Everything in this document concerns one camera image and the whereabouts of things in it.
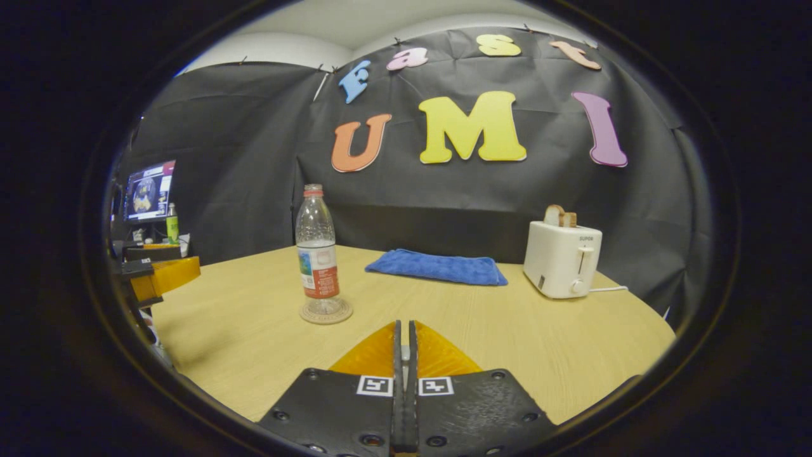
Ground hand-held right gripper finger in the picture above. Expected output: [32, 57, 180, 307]
[259, 320, 405, 457]
[406, 320, 559, 457]

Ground round wooden coaster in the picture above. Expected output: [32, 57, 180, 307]
[299, 297, 353, 326]

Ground clear plastic water bottle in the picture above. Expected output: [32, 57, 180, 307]
[295, 184, 341, 318]

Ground white side desk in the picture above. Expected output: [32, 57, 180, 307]
[124, 232, 191, 258]

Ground computer monitor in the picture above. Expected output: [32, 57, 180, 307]
[122, 160, 176, 223]

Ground black backdrop cloth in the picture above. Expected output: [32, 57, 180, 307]
[117, 25, 714, 331]

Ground blue towel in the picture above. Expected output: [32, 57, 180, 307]
[365, 248, 509, 287]

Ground white toaster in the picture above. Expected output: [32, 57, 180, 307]
[523, 220, 603, 300]

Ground bread slice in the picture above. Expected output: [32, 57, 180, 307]
[544, 204, 578, 229]

